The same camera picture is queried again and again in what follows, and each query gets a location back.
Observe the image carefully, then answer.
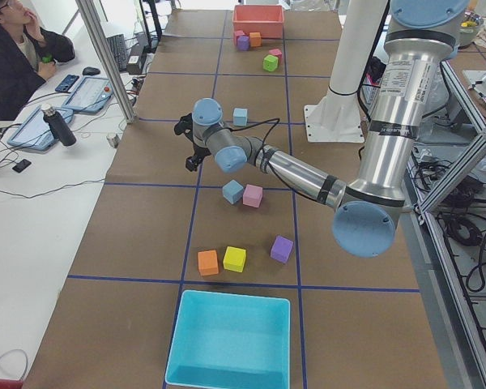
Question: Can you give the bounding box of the pink foam block far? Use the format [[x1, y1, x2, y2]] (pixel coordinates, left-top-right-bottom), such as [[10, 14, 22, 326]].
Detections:
[[232, 30, 245, 45]]

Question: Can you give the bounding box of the orange foam block right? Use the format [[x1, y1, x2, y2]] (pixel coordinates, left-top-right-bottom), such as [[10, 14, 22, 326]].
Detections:
[[198, 250, 220, 276]]

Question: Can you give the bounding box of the small silver tape roll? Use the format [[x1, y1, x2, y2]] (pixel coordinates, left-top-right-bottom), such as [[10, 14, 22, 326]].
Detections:
[[106, 133, 119, 148]]

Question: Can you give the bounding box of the aluminium frame post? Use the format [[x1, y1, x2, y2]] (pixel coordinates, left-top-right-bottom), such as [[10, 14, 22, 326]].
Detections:
[[76, 0, 135, 124]]

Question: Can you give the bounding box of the light blue foam block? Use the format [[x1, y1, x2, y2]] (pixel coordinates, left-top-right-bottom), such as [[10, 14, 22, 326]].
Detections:
[[222, 180, 245, 205], [232, 108, 248, 126]]

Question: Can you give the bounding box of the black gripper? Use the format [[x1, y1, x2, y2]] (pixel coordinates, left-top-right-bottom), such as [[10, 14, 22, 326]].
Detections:
[[174, 113, 211, 172]]

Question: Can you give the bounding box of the black smartphone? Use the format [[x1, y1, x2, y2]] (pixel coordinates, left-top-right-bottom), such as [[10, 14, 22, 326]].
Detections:
[[12, 159, 32, 173]]

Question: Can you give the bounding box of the blue teach pendant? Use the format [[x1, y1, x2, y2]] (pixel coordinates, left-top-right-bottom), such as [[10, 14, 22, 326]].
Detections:
[[7, 104, 77, 152], [62, 76, 113, 114]]

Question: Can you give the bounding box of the blue smartphone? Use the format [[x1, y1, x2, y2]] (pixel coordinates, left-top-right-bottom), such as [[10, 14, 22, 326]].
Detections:
[[55, 75, 79, 92]]

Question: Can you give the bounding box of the seated person in black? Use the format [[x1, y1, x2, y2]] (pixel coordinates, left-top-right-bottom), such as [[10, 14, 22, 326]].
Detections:
[[0, 1, 75, 121]]

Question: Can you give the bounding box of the pink foam block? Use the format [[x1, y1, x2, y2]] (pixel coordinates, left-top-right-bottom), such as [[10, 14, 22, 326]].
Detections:
[[268, 49, 283, 63], [242, 184, 263, 208], [232, 30, 245, 45]]

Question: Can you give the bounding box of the blue teach pendant near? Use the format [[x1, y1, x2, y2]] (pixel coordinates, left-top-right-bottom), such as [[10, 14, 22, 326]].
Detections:
[[7, 104, 77, 152]]

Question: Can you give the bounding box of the black computer mouse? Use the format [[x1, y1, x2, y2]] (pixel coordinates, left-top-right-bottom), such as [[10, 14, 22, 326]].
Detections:
[[82, 66, 100, 76]]

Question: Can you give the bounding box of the orange foam block left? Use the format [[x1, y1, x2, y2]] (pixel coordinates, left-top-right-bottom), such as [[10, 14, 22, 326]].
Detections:
[[249, 32, 262, 48]]

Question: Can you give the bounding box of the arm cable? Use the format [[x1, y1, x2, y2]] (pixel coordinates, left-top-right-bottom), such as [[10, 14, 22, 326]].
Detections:
[[230, 118, 282, 147]]

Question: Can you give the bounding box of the black keyboard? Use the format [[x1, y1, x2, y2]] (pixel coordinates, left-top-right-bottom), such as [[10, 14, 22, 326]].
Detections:
[[106, 34, 128, 72]]

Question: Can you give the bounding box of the red plastic bin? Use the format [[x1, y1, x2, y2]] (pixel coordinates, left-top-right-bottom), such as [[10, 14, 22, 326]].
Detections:
[[232, 5, 284, 39]]

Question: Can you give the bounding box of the purple foam block left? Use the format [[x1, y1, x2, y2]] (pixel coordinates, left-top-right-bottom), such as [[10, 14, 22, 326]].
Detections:
[[237, 35, 250, 51]]

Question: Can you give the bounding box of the pink foam block left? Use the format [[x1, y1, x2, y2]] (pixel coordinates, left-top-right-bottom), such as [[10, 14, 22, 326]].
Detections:
[[268, 49, 283, 63]]

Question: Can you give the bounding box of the yellow foam block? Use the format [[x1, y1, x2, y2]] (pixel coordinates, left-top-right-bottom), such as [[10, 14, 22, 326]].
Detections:
[[223, 246, 246, 272]]

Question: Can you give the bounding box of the purple foam block right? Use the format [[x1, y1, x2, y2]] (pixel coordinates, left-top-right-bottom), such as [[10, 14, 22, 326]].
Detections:
[[270, 235, 294, 263]]

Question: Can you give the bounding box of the purple foam block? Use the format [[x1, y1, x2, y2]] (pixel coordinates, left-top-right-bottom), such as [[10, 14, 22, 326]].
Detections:
[[270, 235, 294, 263], [237, 35, 250, 51]]

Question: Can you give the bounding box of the orange foam block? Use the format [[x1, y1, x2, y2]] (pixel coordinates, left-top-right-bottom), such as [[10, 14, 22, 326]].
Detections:
[[198, 250, 220, 276], [249, 32, 262, 48]]

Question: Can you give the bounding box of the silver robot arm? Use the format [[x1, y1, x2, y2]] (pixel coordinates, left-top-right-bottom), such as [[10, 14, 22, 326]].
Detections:
[[174, 1, 467, 258]]

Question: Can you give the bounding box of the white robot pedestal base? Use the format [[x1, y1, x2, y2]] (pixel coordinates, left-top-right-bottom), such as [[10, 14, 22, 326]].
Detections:
[[304, 0, 389, 143]]

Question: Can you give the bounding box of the pink foam block right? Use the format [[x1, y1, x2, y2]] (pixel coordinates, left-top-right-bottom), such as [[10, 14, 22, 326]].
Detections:
[[242, 184, 263, 208]]

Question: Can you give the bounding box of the blue teach pendant far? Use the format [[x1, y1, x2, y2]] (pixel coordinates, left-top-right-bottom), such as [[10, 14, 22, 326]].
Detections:
[[62, 76, 113, 114]]

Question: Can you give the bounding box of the cyan plastic bin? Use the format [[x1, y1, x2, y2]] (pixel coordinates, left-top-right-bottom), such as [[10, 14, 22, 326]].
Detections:
[[164, 290, 291, 388]]

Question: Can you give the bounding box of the black water bottle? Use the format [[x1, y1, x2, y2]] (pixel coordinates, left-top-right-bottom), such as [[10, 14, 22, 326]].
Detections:
[[40, 103, 77, 147]]

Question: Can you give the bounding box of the green foam block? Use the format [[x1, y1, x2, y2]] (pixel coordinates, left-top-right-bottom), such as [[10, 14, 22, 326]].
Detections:
[[262, 54, 279, 72]]

